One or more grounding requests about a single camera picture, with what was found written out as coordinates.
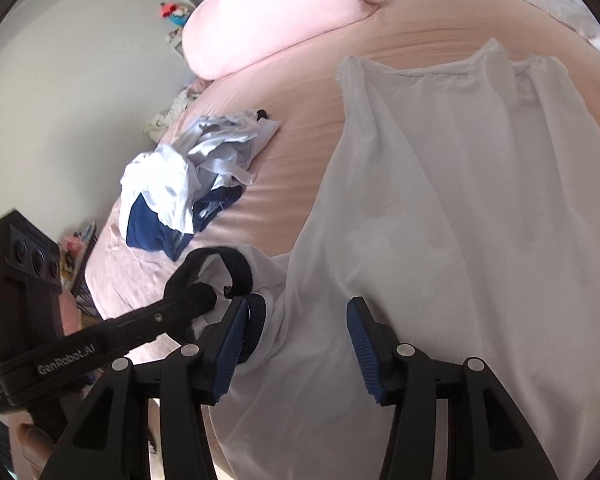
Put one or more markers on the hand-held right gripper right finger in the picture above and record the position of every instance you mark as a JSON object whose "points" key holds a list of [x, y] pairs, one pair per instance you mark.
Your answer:
{"points": [[362, 355]]}

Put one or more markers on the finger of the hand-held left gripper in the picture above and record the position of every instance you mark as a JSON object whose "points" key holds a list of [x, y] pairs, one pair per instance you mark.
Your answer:
{"points": [[180, 307]]}

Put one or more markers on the white shelf rack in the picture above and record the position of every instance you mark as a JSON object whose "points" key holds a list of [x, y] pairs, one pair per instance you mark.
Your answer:
{"points": [[175, 40]]}

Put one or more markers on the pink sheeted bed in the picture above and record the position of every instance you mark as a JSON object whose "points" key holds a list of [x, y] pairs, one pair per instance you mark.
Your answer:
{"points": [[290, 125]]}

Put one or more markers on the white garment with navy cuff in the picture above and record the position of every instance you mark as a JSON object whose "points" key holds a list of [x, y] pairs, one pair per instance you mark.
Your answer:
{"points": [[235, 140]]}

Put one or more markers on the pink pillow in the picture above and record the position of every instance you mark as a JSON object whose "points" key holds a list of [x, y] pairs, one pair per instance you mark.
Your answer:
{"points": [[270, 15]]}

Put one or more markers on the white shirt with navy trim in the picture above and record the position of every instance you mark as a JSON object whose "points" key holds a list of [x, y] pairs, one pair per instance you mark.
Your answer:
{"points": [[455, 235]]}

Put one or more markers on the white t-shirt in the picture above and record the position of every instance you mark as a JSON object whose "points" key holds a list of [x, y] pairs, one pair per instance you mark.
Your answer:
{"points": [[155, 185]]}

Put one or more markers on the dark navy striped shorts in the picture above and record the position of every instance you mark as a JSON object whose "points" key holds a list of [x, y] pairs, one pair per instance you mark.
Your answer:
{"points": [[217, 207]]}

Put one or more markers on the navy blue garment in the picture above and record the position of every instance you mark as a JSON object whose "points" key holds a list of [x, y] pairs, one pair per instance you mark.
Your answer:
{"points": [[145, 230]]}

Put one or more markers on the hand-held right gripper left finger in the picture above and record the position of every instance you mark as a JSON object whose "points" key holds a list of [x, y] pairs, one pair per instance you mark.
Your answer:
{"points": [[230, 350]]}

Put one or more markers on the pile of pale clothes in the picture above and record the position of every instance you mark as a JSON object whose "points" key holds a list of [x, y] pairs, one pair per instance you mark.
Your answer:
{"points": [[170, 115]]}

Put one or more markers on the person's left hand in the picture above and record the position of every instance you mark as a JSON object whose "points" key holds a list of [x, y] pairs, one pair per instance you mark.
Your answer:
{"points": [[32, 445]]}

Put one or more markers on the pale pink quilt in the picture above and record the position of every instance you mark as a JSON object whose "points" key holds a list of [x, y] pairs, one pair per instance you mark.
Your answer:
{"points": [[570, 15]]}

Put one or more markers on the red blue plush toy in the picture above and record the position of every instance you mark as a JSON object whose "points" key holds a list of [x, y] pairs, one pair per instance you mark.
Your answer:
{"points": [[174, 12]]}

